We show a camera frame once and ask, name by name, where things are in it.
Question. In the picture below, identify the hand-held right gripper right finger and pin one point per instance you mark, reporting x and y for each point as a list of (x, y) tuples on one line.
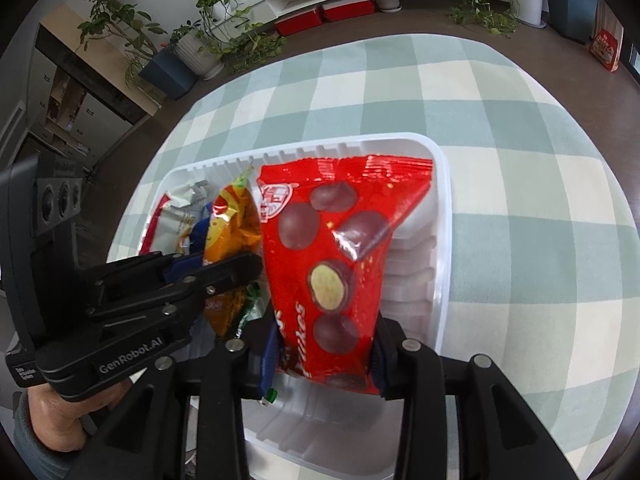
[(380, 366)]

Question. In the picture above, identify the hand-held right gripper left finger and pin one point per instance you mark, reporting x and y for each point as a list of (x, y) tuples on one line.
[(270, 365)]

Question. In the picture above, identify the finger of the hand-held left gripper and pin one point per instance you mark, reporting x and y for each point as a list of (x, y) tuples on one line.
[(182, 267), (225, 271)]

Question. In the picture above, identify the blue chip bag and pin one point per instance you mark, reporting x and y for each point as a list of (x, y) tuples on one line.
[(200, 232)]

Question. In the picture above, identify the green snack packet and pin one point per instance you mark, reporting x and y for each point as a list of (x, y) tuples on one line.
[(248, 310)]

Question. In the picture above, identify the orange and black snack bag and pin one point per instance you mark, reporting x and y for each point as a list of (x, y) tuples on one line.
[(232, 225)]

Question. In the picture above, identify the white snack bag red edge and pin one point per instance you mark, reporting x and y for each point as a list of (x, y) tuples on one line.
[(172, 212)]

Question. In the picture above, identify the white plastic tray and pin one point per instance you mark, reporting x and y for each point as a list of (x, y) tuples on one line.
[(415, 280)]

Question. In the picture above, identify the red chocolate ball bag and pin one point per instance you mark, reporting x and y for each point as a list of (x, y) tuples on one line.
[(325, 240)]

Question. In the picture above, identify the person's left forearm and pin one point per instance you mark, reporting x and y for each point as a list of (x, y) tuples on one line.
[(22, 435)]

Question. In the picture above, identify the person's left hand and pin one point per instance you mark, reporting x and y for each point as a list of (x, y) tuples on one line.
[(52, 420)]

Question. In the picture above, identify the leafy tree in blue pot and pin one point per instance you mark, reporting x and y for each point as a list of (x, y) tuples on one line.
[(167, 72)]

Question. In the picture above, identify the green checked tablecloth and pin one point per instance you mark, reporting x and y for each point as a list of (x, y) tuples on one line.
[(500, 160)]

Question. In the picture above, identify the red storage box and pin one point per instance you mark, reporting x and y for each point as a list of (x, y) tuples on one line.
[(299, 22), (349, 9)]

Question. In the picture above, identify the grey round pot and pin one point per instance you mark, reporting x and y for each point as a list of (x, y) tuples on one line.
[(388, 1)]

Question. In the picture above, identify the red paper bag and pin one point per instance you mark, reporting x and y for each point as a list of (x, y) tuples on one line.
[(606, 51)]

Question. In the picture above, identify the broad-leaf plant in grey-blue pot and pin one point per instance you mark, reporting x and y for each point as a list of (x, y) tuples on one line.
[(570, 5)]

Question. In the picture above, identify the beige curtain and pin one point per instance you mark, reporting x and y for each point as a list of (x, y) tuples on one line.
[(612, 16)]

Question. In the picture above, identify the white and dark wall cabinet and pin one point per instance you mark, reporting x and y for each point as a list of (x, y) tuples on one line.
[(90, 105)]

